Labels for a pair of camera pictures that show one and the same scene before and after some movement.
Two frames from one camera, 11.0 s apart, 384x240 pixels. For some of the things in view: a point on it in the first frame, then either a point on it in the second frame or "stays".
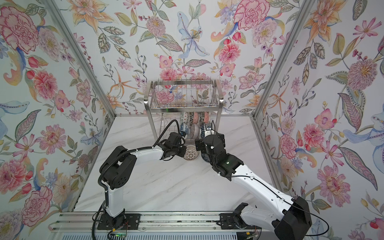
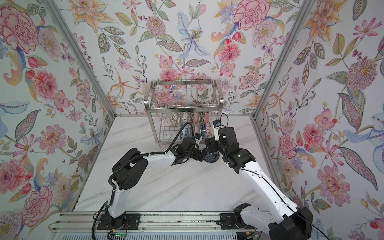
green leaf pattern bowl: (206, 117) stays
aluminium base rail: (81, 222) stays
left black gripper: (183, 148) to (197, 156)
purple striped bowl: (195, 131) stays
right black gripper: (201, 145) to (212, 142)
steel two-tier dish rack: (187, 105) stays
